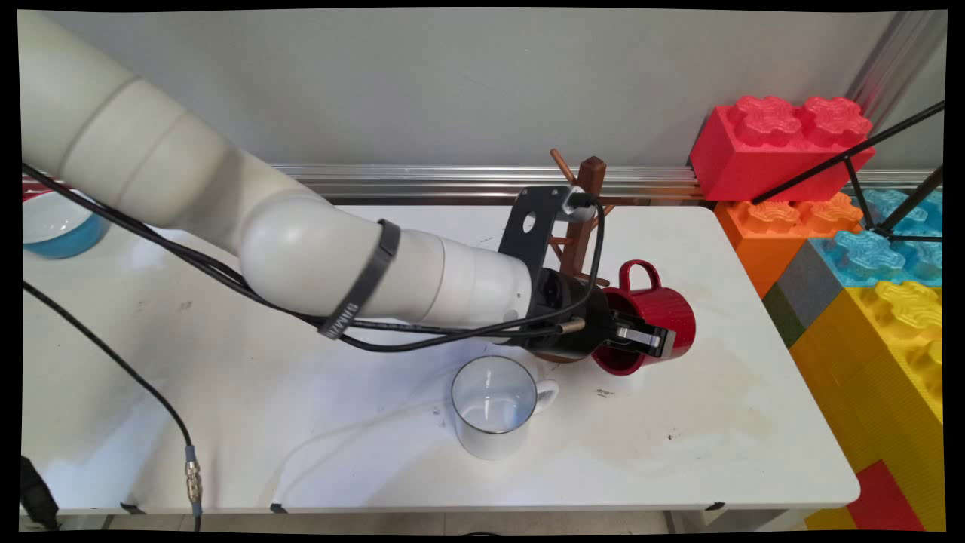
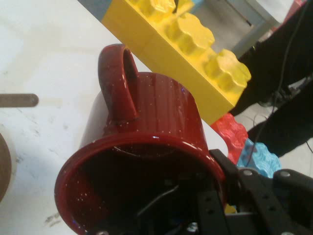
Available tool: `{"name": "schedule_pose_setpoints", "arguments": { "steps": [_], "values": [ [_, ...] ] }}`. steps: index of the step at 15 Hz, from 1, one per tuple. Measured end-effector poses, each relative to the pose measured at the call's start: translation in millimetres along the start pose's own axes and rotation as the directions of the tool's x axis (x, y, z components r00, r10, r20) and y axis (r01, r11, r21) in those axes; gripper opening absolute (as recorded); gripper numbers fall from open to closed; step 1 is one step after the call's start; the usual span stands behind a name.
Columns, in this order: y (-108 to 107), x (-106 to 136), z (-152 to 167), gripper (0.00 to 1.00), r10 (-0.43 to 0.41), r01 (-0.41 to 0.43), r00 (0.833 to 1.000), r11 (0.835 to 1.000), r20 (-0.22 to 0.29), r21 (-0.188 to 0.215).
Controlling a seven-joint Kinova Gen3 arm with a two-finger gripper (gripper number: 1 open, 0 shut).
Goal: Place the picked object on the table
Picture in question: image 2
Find grey metal frame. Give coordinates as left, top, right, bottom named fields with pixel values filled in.
left=202, top=0, right=281, bottom=61

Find yellow giant toy brick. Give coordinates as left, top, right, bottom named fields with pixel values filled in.
left=101, top=0, right=252, bottom=126

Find blue giant toy brick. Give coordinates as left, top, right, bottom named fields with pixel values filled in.
left=237, top=139, right=281, bottom=178

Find brown wooden mug tree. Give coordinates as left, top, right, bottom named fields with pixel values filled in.
left=0, top=94, right=39, bottom=203

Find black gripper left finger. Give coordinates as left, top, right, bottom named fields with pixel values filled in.
left=195, top=188, right=231, bottom=235

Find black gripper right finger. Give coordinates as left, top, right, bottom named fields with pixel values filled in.
left=209, top=148, right=313, bottom=235

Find red giant toy brick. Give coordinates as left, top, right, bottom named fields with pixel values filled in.
left=211, top=113, right=249, bottom=165

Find red enamel mug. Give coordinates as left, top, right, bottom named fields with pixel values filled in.
left=54, top=43, right=229, bottom=235

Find black fabric mass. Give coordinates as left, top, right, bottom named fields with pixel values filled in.
left=229, top=0, right=313, bottom=159

